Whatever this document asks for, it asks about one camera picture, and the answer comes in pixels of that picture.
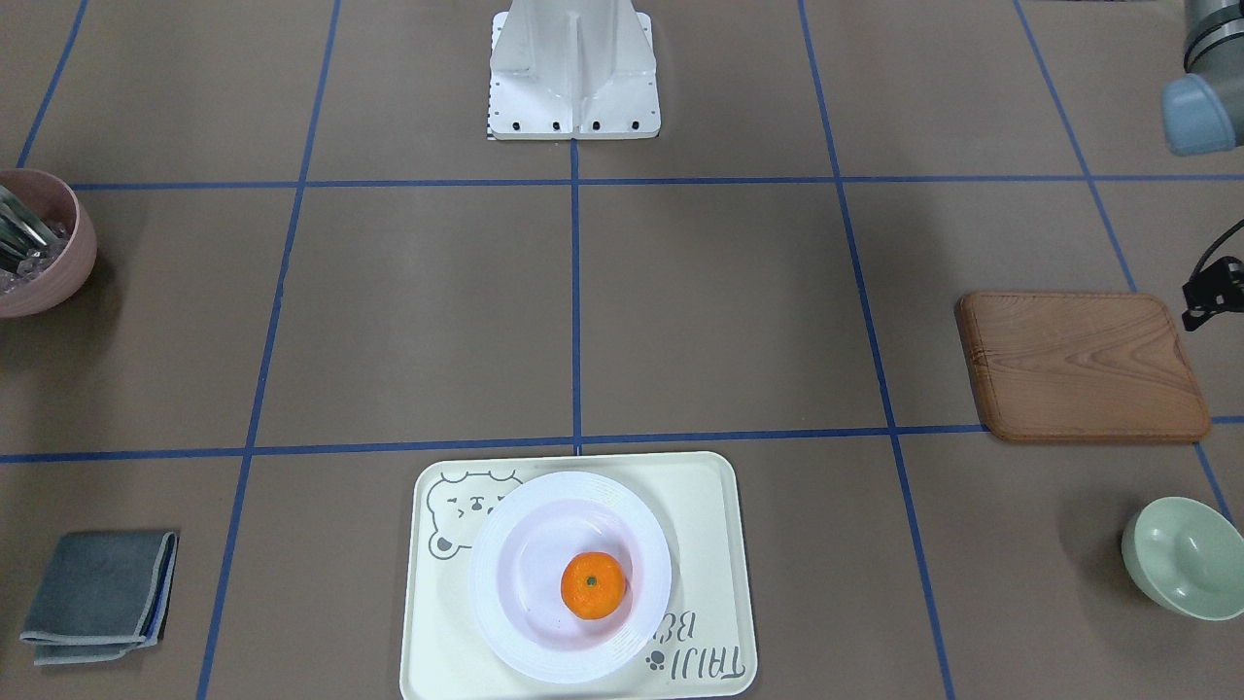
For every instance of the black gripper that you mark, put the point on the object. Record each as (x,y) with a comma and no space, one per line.
(1215,289)

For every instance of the orange fruit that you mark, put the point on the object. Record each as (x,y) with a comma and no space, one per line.
(593,585)

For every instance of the white plate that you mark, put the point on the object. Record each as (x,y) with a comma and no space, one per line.
(518,559)

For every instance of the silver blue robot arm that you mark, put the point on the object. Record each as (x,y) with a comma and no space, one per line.
(1202,114)

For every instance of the brown wooden tray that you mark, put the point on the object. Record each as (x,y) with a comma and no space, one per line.
(1055,367)

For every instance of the cream bear tray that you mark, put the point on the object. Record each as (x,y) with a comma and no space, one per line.
(705,645)

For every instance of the green ceramic bowl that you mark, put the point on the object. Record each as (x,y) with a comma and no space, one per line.
(1186,557)

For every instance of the grey folded cloth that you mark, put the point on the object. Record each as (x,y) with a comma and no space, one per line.
(103,595)

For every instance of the pink bowl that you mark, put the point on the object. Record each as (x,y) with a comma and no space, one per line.
(51,199)

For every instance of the metal scoop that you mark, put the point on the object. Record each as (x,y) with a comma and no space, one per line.
(29,244)

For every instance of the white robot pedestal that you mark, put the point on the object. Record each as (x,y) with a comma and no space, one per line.
(572,70)

